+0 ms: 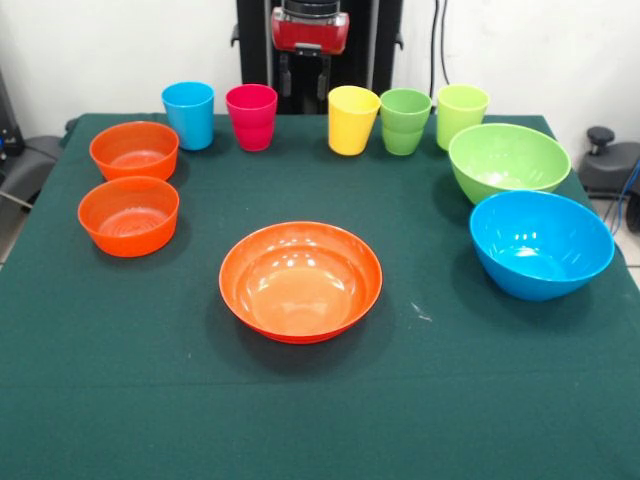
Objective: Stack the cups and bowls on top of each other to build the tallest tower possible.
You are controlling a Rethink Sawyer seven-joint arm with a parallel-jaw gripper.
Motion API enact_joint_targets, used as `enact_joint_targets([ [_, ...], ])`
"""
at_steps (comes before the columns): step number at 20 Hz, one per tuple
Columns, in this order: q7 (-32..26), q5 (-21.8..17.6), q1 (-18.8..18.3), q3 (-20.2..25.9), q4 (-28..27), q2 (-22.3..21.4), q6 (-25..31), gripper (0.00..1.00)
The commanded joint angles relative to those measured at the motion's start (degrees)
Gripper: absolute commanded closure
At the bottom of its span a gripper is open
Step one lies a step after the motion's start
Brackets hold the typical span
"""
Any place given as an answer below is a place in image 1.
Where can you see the black equipment box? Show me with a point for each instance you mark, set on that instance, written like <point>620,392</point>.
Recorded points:
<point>10,130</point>

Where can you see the pink cup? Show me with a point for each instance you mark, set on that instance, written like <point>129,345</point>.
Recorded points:
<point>251,120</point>

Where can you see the grey stand base with knob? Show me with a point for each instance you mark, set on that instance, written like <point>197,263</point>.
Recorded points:
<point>610,170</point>

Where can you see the blue cup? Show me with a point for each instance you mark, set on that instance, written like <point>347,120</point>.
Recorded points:
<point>189,120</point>

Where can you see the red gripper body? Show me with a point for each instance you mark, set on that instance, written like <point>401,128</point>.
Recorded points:
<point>310,35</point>

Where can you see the blue bowl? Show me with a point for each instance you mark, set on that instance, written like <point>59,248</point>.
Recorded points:
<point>540,245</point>

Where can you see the large orange bowl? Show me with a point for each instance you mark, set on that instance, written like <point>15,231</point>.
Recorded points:
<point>300,290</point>

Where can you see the small orange bowl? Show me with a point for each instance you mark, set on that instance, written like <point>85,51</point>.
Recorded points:
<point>130,215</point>
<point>135,145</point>

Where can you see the lime green cup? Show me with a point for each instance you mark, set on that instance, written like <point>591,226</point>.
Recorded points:
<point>457,117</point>

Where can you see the yellow cup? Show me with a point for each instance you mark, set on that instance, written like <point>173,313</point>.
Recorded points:
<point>350,125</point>

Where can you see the dark green tablecloth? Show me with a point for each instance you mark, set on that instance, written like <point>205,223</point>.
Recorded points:
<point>320,400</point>

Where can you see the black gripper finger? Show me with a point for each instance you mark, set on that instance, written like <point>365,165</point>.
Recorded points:
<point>286,80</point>
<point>322,82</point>

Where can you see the lime green bowl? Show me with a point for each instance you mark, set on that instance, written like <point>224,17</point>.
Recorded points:
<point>505,160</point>

